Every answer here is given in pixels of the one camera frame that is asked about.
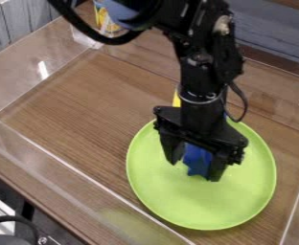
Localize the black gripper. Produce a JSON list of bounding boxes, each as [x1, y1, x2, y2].
[[153, 92, 248, 182]]

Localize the yellow toy banana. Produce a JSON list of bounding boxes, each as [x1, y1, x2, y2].
[[172, 91, 180, 107]]

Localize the yellow labelled tin can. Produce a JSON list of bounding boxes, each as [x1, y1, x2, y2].
[[93, 0, 121, 37]]

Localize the clear acrylic corner bracket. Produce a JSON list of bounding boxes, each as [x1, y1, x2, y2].
[[70, 26, 104, 50]]

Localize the green round plate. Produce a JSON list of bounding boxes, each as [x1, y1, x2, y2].
[[126, 122, 277, 231]]

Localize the blue star-shaped block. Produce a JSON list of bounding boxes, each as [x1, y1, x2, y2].
[[182, 144, 212, 179]]

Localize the black cable lower left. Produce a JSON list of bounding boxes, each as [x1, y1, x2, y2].
[[0, 214, 41, 245]]

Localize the clear acrylic enclosure wall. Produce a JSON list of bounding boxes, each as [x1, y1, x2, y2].
[[0, 19, 299, 245]]

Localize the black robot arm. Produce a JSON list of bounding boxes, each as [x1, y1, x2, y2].
[[47, 0, 248, 182]]

